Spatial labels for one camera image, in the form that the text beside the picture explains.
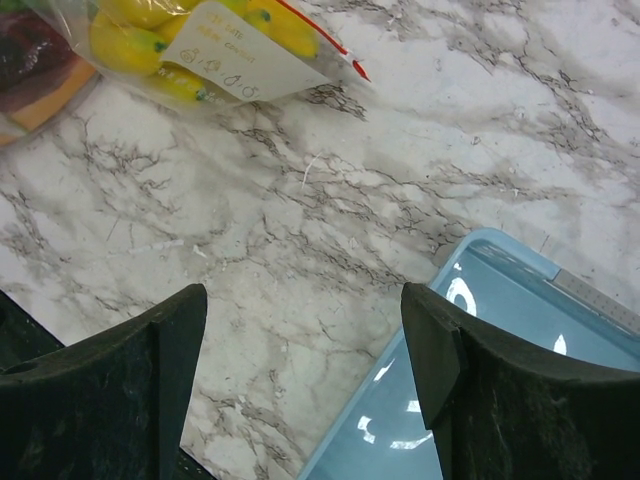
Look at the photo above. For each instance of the yellow banana bunch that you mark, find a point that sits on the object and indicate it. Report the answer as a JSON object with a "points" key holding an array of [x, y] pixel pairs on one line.
{"points": [[220, 53]]}

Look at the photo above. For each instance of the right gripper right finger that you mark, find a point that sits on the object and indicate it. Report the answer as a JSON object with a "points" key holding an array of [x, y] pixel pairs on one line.
{"points": [[501, 407]]}

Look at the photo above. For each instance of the red orange papaya slice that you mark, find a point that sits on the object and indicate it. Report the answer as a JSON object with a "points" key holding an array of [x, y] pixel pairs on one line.
{"points": [[45, 100]]}

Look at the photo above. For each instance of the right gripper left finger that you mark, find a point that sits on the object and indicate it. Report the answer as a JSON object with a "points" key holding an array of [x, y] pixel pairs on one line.
{"points": [[112, 406]]}

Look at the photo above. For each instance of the blue plastic basket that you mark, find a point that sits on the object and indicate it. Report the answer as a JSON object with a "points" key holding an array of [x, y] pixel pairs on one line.
{"points": [[381, 434]]}

